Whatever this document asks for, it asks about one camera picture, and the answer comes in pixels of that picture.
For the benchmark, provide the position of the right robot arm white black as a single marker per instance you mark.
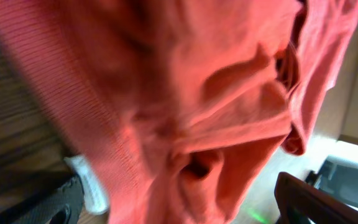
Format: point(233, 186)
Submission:
point(338, 178)

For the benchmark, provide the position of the red orange t-shirt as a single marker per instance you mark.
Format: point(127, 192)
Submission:
point(178, 105)

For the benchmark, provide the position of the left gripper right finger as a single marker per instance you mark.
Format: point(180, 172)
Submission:
point(299, 202)

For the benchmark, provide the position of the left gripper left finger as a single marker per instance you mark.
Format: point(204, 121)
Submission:
point(62, 205)

